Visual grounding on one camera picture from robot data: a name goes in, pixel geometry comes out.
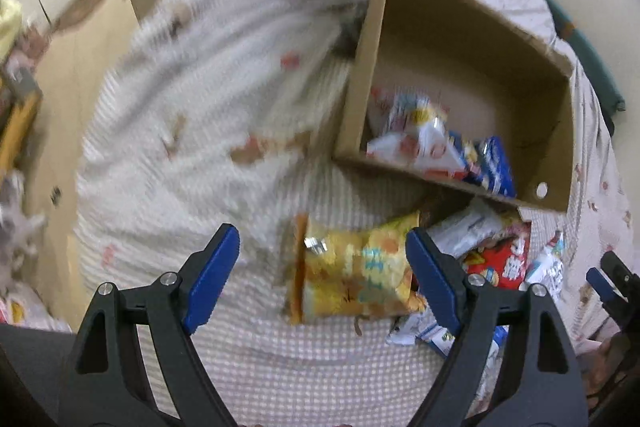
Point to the white blue snack packet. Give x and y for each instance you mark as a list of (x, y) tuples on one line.
[(547, 264), (425, 332)]

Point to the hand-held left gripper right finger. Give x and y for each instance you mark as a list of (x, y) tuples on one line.
[(430, 282)]

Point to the printed checkered blanket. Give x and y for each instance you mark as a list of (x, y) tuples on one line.
[(225, 82)]

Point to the silver white snack packet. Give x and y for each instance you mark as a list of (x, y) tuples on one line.
[(470, 227)]

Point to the brown cardboard box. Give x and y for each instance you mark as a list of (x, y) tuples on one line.
[(370, 57)]

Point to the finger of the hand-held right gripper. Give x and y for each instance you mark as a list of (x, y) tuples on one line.
[(598, 283), (620, 269)]

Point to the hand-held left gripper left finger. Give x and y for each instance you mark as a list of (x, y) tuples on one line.
[(215, 277)]

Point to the white red snack packet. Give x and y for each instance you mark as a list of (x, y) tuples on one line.
[(415, 154)]

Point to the yellow orange snack packet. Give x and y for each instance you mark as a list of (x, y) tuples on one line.
[(350, 272)]

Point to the dark blue snack packet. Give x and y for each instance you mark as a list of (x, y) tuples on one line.
[(492, 167)]

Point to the light blue small snack packet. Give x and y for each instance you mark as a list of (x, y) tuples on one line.
[(415, 112)]

